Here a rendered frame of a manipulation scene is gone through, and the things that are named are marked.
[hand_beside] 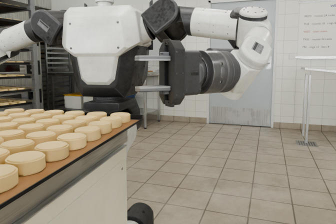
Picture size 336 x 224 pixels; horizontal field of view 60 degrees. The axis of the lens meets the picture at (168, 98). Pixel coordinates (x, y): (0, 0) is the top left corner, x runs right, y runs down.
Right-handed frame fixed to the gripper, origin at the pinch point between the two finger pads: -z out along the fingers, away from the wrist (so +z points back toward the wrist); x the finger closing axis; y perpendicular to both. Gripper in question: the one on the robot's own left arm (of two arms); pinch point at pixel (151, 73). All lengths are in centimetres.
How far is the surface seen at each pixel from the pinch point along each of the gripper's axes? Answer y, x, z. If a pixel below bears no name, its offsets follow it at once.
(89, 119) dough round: -19.0, -11.0, -6.0
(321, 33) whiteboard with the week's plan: -206, 44, 406
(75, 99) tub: -476, -63, 109
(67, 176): -4.0, -17.6, -14.6
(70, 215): -2.2, -24.0, -14.8
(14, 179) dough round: 8.8, -11.7, -23.5
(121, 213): -17.9, -35.6, 1.1
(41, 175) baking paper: 6.3, -12.7, -20.2
